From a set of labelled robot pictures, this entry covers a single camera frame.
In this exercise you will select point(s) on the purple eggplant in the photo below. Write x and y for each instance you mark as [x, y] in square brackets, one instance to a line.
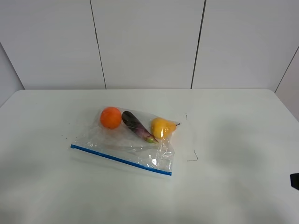
[134, 125]

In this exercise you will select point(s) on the clear zip bag blue strip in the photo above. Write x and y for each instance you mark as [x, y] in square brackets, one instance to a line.
[122, 145]

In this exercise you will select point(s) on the orange fruit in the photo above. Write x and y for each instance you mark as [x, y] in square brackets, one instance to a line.
[111, 117]

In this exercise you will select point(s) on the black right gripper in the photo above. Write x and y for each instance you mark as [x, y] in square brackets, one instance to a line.
[294, 180]

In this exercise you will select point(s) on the yellow pear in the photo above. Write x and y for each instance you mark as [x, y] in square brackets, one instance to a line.
[162, 128]

